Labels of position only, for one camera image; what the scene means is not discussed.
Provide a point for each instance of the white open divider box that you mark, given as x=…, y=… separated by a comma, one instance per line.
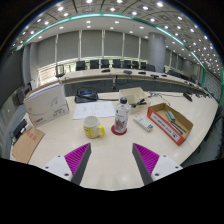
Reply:
x=131, y=94

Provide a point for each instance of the grey-green board eraser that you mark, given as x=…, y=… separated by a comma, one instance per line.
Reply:
x=170, y=116

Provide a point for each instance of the row of black desk microphones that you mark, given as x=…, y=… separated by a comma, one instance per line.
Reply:
x=127, y=71

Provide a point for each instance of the black power strip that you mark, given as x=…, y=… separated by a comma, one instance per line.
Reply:
x=19, y=128

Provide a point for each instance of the white paper sheet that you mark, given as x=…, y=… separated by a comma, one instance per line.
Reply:
x=93, y=110

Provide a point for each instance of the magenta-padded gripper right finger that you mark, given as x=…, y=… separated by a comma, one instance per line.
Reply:
x=147, y=159

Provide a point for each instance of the clear plastic water bottle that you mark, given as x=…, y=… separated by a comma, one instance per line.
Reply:
x=122, y=116

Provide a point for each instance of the white and yellow mug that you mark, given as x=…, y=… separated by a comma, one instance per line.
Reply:
x=90, y=127

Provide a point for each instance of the group of ceiling lights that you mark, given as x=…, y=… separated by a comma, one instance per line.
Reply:
x=88, y=22

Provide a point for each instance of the brown paper envelope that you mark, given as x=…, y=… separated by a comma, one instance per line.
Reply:
x=28, y=145

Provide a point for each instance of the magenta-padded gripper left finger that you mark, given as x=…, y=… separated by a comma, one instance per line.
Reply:
x=77, y=159

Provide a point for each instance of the grey box monitor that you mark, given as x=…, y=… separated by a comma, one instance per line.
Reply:
x=21, y=96

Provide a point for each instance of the black marker pen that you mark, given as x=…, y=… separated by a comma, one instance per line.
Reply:
x=138, y=103

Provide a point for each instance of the row of black office chairs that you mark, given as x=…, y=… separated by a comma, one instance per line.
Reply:
x=105, y=63

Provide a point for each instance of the red-edged open cardboard box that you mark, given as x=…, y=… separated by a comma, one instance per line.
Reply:
x=163, y=125

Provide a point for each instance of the white remote control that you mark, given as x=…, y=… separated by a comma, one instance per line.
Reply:
x=143, y=123

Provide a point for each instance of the large white printed carton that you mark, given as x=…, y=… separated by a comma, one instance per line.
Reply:
x=45, y=105

